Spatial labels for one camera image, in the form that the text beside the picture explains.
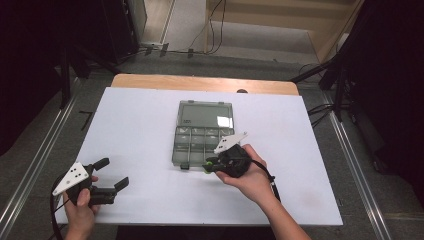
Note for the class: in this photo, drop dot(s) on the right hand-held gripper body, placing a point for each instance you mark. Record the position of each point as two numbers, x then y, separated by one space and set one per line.
235 163

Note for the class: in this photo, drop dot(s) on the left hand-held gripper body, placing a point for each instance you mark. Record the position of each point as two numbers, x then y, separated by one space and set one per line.
71 178

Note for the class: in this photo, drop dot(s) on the small green plastic cylinder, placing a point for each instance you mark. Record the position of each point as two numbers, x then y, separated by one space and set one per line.
209 163

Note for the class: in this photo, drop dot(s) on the smoky clear plastic organizer box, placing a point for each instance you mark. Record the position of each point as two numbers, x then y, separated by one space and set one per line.
200 146

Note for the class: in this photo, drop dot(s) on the person's right hand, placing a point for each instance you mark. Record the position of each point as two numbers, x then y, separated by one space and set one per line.
256 183

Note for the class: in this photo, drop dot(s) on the person's left hand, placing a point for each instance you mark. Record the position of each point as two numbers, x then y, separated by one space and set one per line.
80 216

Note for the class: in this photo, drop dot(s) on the wooden table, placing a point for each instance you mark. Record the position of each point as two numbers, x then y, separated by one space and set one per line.
200 83

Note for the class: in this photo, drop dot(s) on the black metal stand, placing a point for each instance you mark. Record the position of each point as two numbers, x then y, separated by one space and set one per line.
339 96
65 83

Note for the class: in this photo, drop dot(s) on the dark curtain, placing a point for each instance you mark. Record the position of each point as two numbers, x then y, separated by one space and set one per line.
26 66
393 83

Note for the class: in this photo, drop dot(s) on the black cabinet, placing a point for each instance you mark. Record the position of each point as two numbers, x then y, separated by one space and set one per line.
123 26

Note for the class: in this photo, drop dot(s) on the metal floor rail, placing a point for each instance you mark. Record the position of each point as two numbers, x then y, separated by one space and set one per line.
360 180
40 160

